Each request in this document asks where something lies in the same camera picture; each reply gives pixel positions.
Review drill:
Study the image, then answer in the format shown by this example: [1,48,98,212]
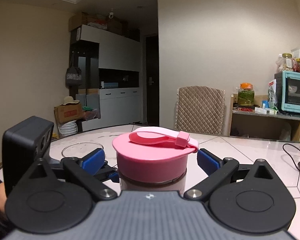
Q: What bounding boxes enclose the white red package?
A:
[267,79,277,109]

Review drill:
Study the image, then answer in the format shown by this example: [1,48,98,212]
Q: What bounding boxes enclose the glass jar beige contents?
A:
[276,53,293,72]

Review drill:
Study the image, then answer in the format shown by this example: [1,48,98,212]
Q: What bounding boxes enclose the quilted beige chair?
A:
[174,86,225,135]

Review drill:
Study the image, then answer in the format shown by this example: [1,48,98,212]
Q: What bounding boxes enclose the hanging grey bag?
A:
[65,53,82,87]

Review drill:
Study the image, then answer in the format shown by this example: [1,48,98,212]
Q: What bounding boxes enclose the wooden side shelf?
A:
[227,94,300,142]

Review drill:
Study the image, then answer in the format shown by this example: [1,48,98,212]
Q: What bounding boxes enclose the white grey cabinet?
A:
[70,25,141,131]

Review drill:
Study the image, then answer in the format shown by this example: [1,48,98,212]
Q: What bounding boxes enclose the pink bottle cap with strap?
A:
[112,127,199,183]

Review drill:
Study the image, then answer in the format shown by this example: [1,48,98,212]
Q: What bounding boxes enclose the pink Hello Kitty bottle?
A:
[119,170,187,194]

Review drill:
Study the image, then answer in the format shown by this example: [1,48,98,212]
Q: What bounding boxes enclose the stack of white plates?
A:
[58,120,78,137]

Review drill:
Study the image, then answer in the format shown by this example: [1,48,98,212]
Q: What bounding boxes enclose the white flat box on shelf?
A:
[254,107,277,115]

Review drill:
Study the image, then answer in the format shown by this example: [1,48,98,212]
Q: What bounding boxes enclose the orange lid pickle jar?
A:
[238,83,254,107]

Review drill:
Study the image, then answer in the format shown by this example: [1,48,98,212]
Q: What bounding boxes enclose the teal toaster oven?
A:
[275,70,300,114]

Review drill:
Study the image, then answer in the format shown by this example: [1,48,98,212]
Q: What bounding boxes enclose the cardboard box on floor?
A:
[54,103,83,124]

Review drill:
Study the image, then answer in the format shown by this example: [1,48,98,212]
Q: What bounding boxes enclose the straw hat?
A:
[62,96,80,106]

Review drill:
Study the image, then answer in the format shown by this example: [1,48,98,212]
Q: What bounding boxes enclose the black cable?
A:
[282,143,300,172]

